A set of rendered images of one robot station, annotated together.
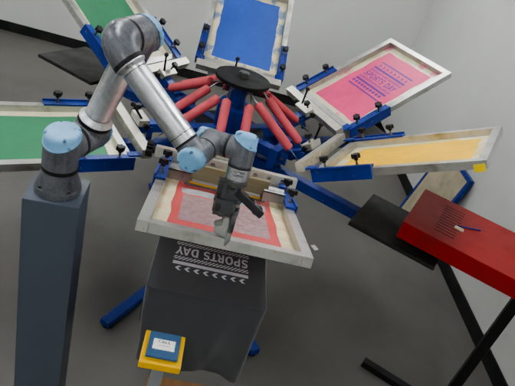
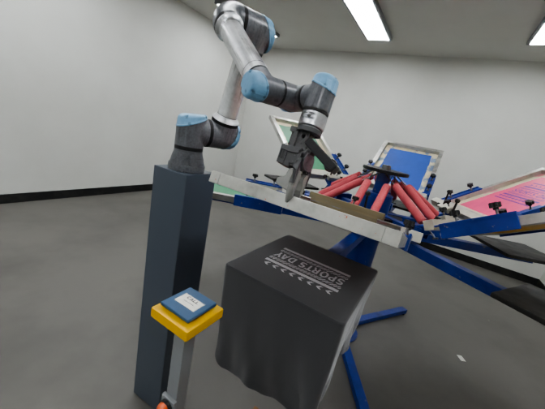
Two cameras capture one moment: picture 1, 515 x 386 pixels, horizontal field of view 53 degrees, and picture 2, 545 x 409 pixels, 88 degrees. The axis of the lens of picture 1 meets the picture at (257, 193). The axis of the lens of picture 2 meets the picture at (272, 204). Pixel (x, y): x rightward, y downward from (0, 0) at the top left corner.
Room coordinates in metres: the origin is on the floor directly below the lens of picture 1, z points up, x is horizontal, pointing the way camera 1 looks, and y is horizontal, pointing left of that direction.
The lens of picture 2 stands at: (0.72, -0.38, 1.44)
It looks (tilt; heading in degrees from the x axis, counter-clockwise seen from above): 15 degrees down; 38
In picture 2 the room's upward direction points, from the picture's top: 12 degrees clockwise
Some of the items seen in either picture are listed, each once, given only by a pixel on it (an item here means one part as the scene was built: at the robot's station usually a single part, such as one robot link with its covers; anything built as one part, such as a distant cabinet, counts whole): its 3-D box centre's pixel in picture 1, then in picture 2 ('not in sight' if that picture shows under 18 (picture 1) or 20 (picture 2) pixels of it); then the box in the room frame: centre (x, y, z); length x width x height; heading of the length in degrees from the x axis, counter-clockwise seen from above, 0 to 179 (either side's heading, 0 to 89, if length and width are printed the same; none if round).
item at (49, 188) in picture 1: (58, 176); (187, 157); (1.41, 0.65, 1.25); 0.15 x 0.15 x 0.10
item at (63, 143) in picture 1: (63, 145); (192, 129); (1.42, 0.65, 1.37); 0.13 x 0.12 x 0.14; 168
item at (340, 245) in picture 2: not in sight; (342, 248); (2.13, 0.17, 0.89); 1.24 x 0.06 x 0.06; 9
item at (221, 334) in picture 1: (195, 336); (266, 343); (1.41, 0.06, 0.74); 0.45 x 0.03 x 0.43; 99
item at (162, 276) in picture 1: (212, 256); (308, 267); (1.64, 0.09, 0.95); 0.48 x 0.44 x 0.01; 9
